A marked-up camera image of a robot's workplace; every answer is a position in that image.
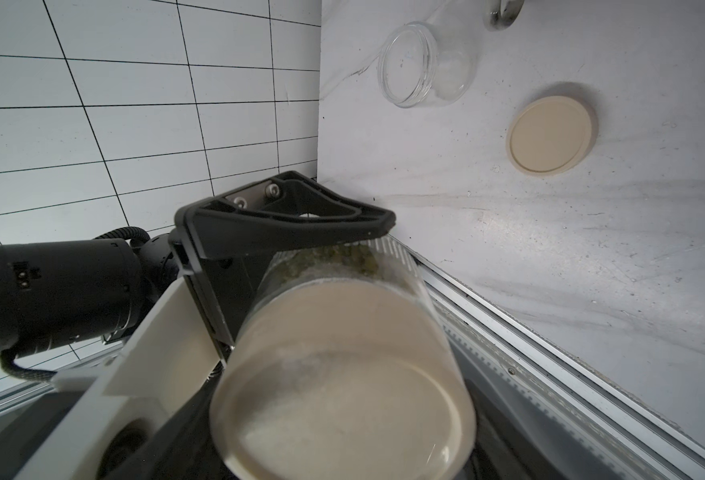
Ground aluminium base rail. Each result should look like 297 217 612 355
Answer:
413 254 705 479

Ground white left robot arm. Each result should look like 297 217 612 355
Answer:
0 171 397 382

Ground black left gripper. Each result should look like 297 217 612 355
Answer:
168 171 397 360

